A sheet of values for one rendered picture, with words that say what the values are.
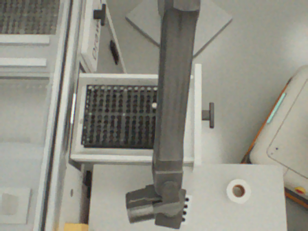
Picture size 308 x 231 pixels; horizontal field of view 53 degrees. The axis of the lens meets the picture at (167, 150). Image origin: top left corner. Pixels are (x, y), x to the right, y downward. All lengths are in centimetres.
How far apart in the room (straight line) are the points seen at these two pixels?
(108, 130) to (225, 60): 127
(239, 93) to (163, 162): 136
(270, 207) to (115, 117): 52
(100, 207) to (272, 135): 92
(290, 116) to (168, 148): 109
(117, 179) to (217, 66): 120
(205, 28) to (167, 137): 153
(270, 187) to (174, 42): 60
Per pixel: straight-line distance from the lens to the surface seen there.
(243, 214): 96
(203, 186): 95
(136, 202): 68
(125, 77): 92
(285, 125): 159
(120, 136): 85
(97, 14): 103
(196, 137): 81
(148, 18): 211
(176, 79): 55
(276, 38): 216
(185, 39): 53
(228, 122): 183
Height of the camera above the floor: 170
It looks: 75 degrees down
